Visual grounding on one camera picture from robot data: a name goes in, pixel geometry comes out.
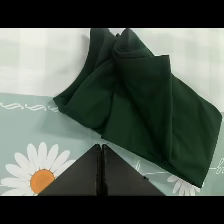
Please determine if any dark green T-shirt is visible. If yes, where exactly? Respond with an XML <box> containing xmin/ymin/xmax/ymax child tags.
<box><xmin>52</xmin><ymin>27</ymin><xmax>224</xmax><ymax>189</ymax></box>

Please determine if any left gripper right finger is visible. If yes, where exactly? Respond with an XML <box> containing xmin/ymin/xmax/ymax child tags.
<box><xmin>101</xmin><ymin>143</ymin><xmax>166</xmax><ymax>197</ymax></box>

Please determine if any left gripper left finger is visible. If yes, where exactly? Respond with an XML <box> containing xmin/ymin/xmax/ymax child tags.
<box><xmin>37</xmin><ymin>143</ymin><xmax>102</xmax><ymax>197</ymax></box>

